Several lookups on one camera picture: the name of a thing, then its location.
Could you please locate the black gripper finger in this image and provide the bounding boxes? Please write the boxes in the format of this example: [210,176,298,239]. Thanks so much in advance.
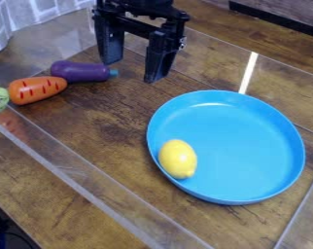
[95,17,124,65]
[144,30,179,83]

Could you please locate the blue round tray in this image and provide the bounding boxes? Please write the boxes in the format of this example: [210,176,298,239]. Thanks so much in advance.
[147,90,305,205]

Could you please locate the orange toy carrot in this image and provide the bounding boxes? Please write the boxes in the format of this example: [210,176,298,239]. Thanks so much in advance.
[0,76,67,111]

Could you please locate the yellow toy lemon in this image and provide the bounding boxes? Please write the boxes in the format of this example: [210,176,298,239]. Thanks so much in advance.
[158,139,198,179]

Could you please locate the purple toy eggplant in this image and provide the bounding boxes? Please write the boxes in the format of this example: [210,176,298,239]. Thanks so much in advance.
[51,60,117,83]

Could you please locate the white patterned curtain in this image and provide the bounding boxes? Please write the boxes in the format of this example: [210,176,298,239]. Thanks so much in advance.
[0,0,96,52]

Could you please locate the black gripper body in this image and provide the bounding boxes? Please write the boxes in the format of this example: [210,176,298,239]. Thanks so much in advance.
[93,0,190,36]

